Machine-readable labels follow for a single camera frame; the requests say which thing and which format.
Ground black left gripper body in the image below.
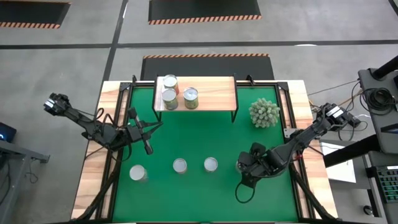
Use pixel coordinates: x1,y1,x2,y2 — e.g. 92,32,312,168
126,107,154,156

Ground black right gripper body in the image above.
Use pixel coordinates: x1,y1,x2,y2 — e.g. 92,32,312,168
241,142,271,180

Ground short green sliced pears can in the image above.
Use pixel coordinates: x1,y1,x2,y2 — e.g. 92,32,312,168
203,156,219,174

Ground tall peaches label can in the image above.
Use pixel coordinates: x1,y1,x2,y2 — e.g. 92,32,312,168
161,88,180,111

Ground tall orange pineapple label can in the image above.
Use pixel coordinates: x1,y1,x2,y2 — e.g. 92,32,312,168
129,164,149,183

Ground short orange circle-pattern can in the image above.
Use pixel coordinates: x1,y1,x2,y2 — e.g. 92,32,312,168
172,157,188,174

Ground tall red label can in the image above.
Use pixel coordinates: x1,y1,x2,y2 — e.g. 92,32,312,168
163,73,180,96

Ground tall green oranges label can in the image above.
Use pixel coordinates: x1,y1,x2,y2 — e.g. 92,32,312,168
182,86,200,110

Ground wooden shelf black metal legs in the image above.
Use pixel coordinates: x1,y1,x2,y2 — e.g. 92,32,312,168
152,76,239,124

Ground potted artificial green plant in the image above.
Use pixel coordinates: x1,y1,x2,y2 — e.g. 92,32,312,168
248,98,280,129

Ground green table mat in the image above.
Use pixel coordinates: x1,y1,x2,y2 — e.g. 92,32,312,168
111,86,300,223

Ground black hazard-striped floor mat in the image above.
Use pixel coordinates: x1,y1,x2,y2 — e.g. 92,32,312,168
140,53,275,81
148,0,262,26
0,1,72,30

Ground white paper sheet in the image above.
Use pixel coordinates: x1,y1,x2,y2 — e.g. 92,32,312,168
320,141,357,184

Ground black diagonal beam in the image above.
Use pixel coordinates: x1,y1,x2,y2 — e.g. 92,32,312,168
323,134,382,168

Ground black power adapter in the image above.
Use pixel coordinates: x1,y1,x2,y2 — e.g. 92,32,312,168
341,108,362,127

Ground grey metal desk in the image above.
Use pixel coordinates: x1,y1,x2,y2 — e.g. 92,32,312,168
0,139,50,224

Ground grey metal equipment stand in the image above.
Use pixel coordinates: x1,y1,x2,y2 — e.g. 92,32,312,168
357,67,398,156

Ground dark computer monitor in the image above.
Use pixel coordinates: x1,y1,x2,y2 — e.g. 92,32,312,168
0,122,17,144

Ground backlit computer keyboard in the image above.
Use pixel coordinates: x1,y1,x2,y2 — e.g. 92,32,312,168
376,166,398,203

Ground grey side table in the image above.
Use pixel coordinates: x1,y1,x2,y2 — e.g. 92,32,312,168
362,154,398,224

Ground black pole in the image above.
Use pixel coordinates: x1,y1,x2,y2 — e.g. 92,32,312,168
371,55,398,80

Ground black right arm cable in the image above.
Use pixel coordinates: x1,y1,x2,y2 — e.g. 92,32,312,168
234,179,259,204

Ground black metal table frame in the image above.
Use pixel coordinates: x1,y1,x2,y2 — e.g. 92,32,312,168
70,74,341,224

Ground coiled black cable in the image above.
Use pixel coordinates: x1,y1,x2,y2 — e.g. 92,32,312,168
360,88,398,116

